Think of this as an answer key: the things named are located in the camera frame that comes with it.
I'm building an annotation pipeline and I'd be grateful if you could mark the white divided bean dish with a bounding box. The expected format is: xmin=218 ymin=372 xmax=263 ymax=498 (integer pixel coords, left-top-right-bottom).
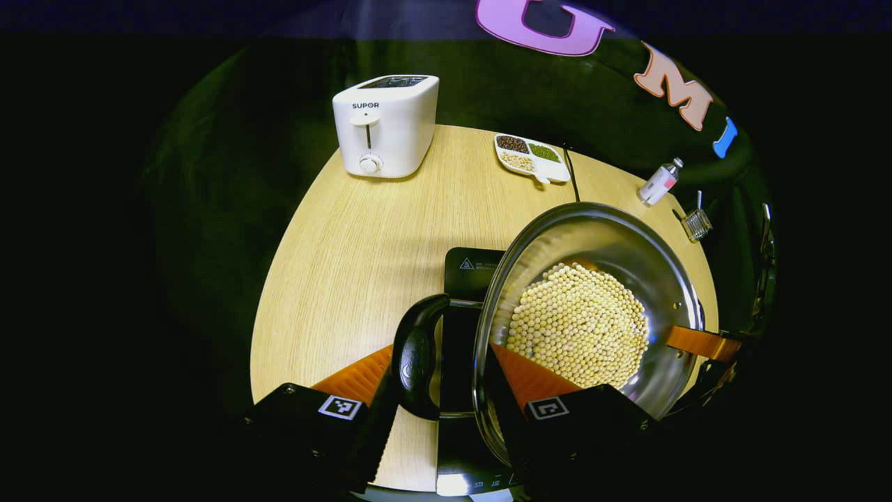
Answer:
xmin=494 ymin=133 xmax=571 ymax=185

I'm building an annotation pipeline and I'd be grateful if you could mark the steel pot with black handles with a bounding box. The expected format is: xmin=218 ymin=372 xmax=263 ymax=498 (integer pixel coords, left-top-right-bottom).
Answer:
xmin=392 ymin=202 xmax=706 ymax=468

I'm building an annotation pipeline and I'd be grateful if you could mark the small pink label bottle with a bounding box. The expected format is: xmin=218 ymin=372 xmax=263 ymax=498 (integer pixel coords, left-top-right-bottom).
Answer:
xmin=637 ymin=158 xmax=684 ymax=207

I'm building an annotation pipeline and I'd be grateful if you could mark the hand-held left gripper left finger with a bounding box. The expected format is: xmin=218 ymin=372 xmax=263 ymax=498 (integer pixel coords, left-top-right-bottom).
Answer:
xmin=240 ymin=344 xmax=401 ymax=492

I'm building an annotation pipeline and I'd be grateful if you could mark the black induction cooktop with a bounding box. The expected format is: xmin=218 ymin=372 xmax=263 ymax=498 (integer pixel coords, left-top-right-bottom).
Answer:
xmin=437 ymin=247 xmax=523 ymax=497

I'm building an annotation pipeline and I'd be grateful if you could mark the metal wire holder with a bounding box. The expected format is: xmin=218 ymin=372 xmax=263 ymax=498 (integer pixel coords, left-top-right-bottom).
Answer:
xmin=682 ymin=208 xmax=714 ymax=243

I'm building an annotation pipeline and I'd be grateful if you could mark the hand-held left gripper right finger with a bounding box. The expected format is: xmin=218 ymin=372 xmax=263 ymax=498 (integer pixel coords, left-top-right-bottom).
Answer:
xmin=484 ymin=342 xmax=656 ymax=489

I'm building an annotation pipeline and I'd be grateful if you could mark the white toaster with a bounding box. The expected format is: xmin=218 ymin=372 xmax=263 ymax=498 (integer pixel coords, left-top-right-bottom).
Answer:
xmin=332 ymin=74 xmax=440 ymax=179

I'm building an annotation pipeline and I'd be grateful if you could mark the black power cable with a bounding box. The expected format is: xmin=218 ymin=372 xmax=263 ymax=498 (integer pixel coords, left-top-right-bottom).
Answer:
xmin=562 ymin=144 xmax=580 ymax=203

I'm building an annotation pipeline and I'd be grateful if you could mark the pile of soybeans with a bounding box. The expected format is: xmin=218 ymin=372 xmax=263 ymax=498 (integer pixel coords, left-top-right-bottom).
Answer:
xmin=507 ymin=262 xmax=649 ymax=390

